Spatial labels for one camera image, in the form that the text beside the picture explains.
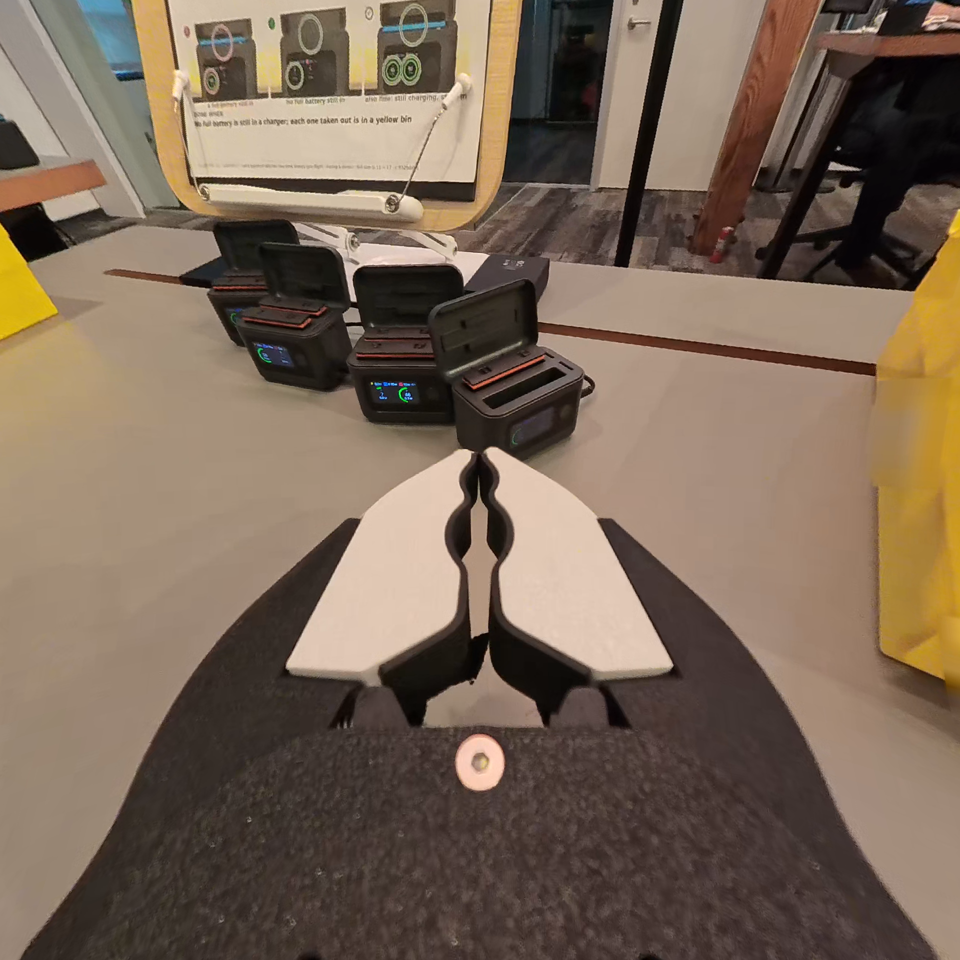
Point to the white instruction sheet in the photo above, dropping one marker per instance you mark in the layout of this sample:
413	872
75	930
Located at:
330	120

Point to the black multi-port power hub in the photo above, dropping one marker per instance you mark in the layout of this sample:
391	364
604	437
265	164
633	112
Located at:
510	273

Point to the black battery charging case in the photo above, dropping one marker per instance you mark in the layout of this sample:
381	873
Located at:
248	315
518	420
293	360
398	393

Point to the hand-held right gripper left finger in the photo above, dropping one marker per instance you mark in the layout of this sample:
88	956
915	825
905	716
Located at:
383	585

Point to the black pole stand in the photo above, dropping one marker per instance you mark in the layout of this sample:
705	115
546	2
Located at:
648	135

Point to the wooden sign board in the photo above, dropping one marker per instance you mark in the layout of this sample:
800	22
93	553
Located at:
503	120

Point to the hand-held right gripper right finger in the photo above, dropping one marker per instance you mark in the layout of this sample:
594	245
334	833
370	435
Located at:
585	585

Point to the white door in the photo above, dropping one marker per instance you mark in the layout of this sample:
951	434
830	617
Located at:
705	90

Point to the dark flat pad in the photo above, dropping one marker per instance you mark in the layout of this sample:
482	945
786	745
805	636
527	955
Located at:
200	270

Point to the dark desk device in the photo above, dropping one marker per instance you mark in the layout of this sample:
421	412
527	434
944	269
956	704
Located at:
15	146

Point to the wooden desk black legs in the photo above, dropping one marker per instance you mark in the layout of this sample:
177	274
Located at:
840	60

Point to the yellow plastic bin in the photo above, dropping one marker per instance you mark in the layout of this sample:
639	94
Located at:
18	293
923	450

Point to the black office chair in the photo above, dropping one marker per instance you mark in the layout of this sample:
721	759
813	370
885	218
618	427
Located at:
900	165

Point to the wooden post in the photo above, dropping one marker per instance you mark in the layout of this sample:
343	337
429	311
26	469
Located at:
750	120

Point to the black camera battery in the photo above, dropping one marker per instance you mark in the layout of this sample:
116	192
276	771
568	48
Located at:
285	318
240	282
393	347
507	372

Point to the white stand base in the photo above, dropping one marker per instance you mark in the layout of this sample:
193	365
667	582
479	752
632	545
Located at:
360	248

